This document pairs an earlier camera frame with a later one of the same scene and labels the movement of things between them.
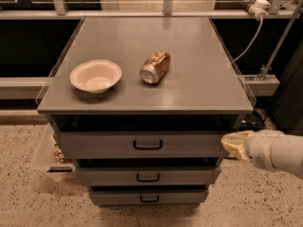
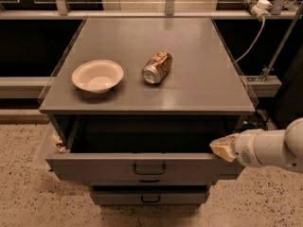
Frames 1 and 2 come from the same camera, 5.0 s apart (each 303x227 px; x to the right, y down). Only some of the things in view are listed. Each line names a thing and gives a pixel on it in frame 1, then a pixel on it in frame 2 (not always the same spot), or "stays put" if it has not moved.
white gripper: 259,149 stays put
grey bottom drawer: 148,197 stays put
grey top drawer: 142,145 → 132,165
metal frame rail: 146,14 stays put
